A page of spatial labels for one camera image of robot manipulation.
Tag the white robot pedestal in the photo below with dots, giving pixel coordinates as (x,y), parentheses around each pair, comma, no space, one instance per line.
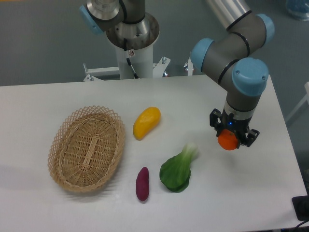
(134,46)

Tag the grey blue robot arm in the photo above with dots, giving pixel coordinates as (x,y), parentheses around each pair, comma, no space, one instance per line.
(227,62)

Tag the yellow mango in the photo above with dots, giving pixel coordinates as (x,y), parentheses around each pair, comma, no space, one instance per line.
(146,122)

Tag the black device at edge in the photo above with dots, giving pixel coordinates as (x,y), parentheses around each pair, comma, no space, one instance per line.
(301,207)

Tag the blue bag in background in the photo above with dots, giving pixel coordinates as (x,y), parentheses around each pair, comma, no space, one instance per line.
(298,9)

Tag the orange fruit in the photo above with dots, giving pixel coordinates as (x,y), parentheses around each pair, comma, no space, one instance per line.
(227,140)

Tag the white frame at right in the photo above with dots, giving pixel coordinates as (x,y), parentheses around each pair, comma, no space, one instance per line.
(299,108)

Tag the oval wicker basket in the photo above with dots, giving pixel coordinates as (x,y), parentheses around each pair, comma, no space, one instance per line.
(87,149)

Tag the purple sweet potato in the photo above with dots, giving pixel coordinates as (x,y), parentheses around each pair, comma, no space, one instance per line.
(142,184)

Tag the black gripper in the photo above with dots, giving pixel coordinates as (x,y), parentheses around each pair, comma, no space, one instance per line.
(236,122)

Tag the green bok choy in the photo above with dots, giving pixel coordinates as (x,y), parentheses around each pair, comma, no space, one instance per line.
(175,173)

